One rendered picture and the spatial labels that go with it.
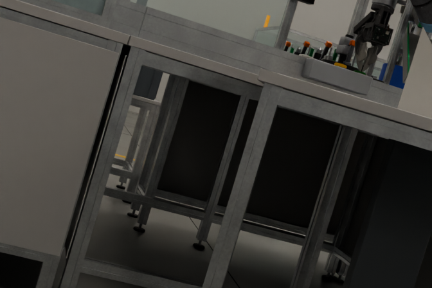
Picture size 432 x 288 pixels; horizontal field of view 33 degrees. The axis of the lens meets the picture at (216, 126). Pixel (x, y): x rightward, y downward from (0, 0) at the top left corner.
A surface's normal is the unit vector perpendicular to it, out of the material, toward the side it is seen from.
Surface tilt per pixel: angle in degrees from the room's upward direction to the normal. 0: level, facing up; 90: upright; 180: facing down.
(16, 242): 90
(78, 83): 90
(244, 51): 90
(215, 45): 90
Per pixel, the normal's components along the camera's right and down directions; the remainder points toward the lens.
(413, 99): -0.23, -0.03
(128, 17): 0.22, 0.11
